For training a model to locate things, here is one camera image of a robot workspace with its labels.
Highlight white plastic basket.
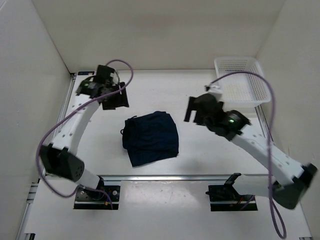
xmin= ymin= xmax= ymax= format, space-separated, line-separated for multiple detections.
xmin=214 ymin=56 xmax=271 ymax=112

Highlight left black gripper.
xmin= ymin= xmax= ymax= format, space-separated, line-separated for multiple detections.
xmin=101 ymin=82 xmax=129 ymax=111

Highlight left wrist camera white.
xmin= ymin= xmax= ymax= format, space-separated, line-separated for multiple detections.
xmin=110 ymin=71 xmax=121 ymax=86

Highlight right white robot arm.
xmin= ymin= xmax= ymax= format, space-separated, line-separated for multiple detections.
xmin=184 ymin=93 xmax=318 ymax=210

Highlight navy blue shorts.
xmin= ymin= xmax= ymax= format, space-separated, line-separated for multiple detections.
xmin=120 ymin=111 xmax=179 ymax=168

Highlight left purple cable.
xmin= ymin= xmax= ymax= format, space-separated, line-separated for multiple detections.
xmin=36 ymin=59 xmax=134 ymax=210

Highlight purple cable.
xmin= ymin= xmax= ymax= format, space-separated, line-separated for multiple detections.
xmin=208 ymin=71 xmax=287 ymax=239
xmin=36 ymin=59 xmax=134 ymax=210

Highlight aluminium rail front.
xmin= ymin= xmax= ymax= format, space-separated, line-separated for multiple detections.
xmin=39 ymin=174 xmax=273 ymax=182

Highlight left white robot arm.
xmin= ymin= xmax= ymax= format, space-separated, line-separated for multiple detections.
xmin=36 ymin=64 xmax=129 ymax=200

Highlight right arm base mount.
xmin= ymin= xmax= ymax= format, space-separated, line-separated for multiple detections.
xmin=205 ymin=185 xmax=258 ymax=212

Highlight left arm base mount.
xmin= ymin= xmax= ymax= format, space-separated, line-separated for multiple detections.
xmin=73 ymin=183 xmax=121 ymax=211

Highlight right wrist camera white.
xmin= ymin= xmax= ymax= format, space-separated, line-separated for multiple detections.
xmin=204 ymin=85 xmax=223 ymax=101

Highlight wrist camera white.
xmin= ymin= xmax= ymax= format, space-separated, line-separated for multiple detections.
xmin=204 ymin=85 xmax=223 ymax=101
xmin=110 ymin=71 xmax=121 ymax=86

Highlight black label sticker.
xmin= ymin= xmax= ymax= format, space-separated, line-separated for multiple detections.
xmin=77 ymin=71 xmax=95 ymax=76

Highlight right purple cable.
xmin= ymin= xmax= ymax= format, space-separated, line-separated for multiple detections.
xmin=208 ymin=71 xmax=287 ymax=239

